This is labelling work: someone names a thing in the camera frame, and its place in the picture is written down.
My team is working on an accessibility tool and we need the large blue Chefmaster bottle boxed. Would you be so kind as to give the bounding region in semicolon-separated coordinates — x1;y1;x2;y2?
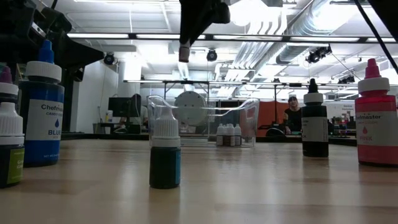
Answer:
19;39;65;168

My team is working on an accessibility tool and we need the black office desk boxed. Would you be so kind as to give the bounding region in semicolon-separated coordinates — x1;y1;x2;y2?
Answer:
92;121;149;134

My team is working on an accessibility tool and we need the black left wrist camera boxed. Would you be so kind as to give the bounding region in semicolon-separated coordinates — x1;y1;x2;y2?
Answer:
40;6;74;35

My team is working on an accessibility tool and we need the small green-label dropper bottle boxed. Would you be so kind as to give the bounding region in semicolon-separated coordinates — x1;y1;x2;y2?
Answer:
0;101;25;189

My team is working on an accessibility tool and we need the small dropper bottle white cap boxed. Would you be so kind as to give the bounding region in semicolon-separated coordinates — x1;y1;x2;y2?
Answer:
233;123;243;147

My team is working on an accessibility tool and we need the small brown dropper bottle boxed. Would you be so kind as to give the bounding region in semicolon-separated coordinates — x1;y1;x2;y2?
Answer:
223;123;236;147

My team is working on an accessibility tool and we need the large pink Chefmaster bottle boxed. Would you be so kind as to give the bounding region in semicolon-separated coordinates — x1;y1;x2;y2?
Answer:
354;58;398;167

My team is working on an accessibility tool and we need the white sign board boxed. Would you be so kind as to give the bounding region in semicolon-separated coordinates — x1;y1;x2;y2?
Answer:
330;101;356;118

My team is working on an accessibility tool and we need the thin black cable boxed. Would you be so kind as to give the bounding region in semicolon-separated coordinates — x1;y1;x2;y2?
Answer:
353;0;398;75

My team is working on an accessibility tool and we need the silver ventilation duct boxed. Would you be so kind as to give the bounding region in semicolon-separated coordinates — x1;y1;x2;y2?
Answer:
231;0;355;71

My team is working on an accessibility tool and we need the clear plastic bin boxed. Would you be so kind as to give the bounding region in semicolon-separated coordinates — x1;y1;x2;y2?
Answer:
146;95;261;148

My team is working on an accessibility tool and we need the long ceiling light bar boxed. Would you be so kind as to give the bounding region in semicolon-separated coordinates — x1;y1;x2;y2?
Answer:
289;36;361;43
68;33;130;39
136;33;206;40
366;37;398;44
213;34;284;41

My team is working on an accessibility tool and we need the black computer monitor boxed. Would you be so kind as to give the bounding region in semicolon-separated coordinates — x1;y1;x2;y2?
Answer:
108;96;134;118

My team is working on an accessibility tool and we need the small blue dropper bottle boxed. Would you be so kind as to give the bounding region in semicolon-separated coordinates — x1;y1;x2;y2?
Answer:
149;106;182;190

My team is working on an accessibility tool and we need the large black Chefmaster bottle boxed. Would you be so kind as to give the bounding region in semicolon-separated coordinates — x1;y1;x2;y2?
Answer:
300;78;330;158

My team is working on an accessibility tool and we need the large violet Chefmaster bottle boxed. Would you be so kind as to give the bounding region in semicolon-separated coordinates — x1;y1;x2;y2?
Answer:
0;66;20;108

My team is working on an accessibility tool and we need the dark vertical post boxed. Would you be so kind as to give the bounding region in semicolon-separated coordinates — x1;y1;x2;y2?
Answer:
63;68;75;134

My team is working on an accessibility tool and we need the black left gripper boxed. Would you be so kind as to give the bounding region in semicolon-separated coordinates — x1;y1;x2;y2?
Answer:
0;1;106;72

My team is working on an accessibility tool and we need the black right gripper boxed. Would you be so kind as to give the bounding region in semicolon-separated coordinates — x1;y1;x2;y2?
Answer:
179;0;233;49

